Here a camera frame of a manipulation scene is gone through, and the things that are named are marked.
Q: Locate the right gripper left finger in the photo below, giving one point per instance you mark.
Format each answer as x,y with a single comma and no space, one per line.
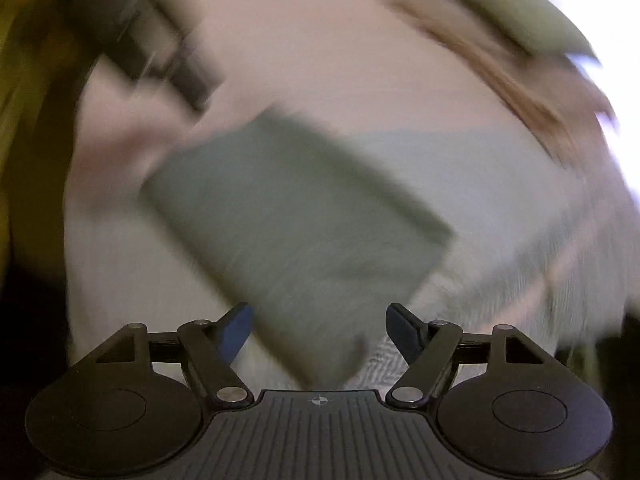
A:
209,350

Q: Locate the grey-green skirt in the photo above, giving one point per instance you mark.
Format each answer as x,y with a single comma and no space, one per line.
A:
316,239

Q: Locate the striped pink grey bedspread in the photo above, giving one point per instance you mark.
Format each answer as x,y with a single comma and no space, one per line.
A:
550,249

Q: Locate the green checked pillow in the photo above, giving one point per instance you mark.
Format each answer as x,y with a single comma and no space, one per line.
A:
537,26

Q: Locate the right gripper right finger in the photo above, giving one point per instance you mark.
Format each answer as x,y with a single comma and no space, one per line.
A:
427,348

